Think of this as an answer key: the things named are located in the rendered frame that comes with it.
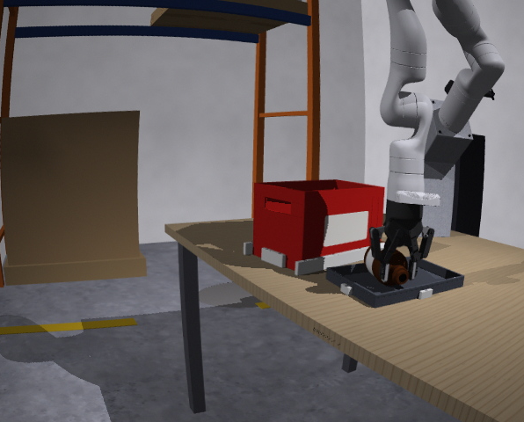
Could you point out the brown bottle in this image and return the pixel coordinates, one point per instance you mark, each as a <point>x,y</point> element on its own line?
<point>398,268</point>

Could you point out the red plastic crate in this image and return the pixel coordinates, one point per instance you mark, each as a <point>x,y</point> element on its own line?
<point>313,224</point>

